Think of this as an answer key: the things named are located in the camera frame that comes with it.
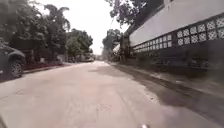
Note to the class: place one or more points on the green trees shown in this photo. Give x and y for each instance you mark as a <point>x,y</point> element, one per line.
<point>111,41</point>

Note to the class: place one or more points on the grey concrete road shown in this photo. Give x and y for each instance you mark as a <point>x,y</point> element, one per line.
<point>86,96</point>

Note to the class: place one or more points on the overhanging tree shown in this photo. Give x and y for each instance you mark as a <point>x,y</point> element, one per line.
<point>130,10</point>

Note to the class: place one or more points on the kerb with red strip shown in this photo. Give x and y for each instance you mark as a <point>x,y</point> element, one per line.
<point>43,67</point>

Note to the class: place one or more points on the row of tall trees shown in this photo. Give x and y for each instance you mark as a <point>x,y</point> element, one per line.
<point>40,30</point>

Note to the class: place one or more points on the dark car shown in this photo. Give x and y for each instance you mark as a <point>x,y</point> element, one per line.
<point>11,61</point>

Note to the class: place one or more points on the white wall with lattice blocks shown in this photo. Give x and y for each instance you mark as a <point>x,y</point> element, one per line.
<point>176,30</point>

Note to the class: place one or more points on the pavement beside wall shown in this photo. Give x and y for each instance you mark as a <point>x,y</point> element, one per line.
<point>186,81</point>

